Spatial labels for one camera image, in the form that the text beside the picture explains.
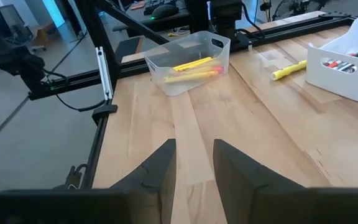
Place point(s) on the silver metal bracket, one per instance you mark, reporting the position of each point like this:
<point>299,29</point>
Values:
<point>104,74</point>

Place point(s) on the white plastic bin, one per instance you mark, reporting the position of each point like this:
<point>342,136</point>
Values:
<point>337,87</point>

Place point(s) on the black computer mouse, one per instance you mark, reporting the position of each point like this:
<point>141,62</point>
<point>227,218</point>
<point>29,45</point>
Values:
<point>165,12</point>

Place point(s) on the black floor fan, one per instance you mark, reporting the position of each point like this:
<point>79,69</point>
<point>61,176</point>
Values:
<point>294,6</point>

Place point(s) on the black frame clamp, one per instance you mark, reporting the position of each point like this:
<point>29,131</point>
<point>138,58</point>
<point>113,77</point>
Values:
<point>104,110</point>

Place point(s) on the orange notepad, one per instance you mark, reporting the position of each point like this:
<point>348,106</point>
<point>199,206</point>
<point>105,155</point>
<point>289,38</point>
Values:
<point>138,4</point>

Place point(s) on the brown Expo marker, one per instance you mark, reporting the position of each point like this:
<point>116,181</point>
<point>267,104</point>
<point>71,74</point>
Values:
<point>348,68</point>

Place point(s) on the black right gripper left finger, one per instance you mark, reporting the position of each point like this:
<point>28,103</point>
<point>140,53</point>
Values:
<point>120,205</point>

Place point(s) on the thick yellow highlighter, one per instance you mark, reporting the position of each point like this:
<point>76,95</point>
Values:
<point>287,70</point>

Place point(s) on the brown cardboard box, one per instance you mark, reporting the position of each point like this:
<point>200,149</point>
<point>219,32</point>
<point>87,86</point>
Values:
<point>43,34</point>

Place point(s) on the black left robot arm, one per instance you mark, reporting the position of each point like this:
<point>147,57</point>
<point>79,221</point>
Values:
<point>225,15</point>

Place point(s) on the orange Expo marker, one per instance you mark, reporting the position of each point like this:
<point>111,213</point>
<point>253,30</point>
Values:
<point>333,64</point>

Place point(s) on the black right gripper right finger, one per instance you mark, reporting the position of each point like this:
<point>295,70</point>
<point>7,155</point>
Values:
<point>275,205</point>

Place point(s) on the clear plastic bin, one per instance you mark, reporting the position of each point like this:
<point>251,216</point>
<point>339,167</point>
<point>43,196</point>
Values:
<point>182,88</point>

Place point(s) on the office chair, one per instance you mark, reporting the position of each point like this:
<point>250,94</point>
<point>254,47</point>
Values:
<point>20,34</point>

